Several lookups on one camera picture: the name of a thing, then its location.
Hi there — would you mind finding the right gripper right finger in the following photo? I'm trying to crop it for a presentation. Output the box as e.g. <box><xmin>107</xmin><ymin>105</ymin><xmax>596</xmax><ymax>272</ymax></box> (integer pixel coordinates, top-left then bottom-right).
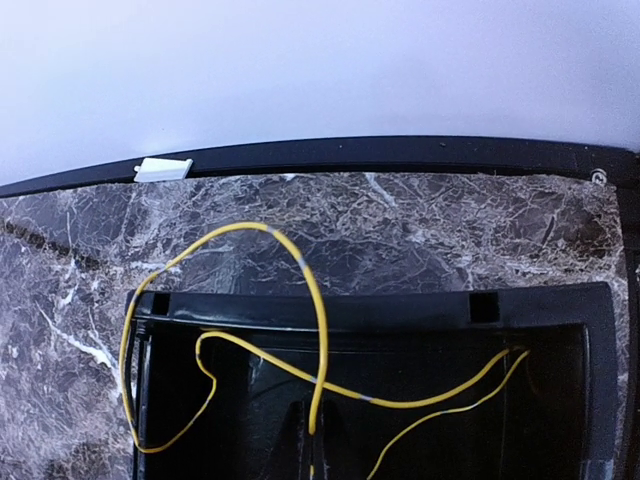
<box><xmin>317</xmin><ymin>401</ymin><xmax>366</xmax><ymax>479</ymax></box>

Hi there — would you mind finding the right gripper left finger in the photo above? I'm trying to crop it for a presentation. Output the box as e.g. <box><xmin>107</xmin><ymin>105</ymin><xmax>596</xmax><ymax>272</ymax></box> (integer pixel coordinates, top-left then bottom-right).
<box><xmin>267</xmin><ymin>401</ymin><xmax>313</xmax><ymax>480</ymax></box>

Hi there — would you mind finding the pale yellow thin cable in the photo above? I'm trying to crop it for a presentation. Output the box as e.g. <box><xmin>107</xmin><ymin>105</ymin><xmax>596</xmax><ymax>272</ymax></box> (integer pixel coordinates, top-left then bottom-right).
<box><xmin>119</xmin><ymin>222</ymin><xmax>532</xmax><ymax>480</ymax></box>

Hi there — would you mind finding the black three-compartment bin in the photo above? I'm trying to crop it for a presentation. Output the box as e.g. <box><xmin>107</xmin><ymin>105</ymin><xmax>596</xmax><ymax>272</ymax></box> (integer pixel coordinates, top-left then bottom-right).
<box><xmin>128</xmin><ymin>283</ymin><xmax>618</xmax><ymax>479</ymax></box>

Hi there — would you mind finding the white plastic clip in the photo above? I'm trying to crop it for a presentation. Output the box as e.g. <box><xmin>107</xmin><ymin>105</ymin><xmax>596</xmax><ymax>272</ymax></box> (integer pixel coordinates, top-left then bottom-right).
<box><xmin>133</xmin><ymin>157</ymin><xmax>193</xmax><ymax>183</ymax></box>

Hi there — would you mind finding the black rear frame rail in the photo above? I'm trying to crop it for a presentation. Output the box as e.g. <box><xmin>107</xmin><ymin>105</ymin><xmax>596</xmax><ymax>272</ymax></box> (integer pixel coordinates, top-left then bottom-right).
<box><xmin>0</xmin><ymin>134</ymin><xmax>640</xmax><ymax>199</ymax></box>

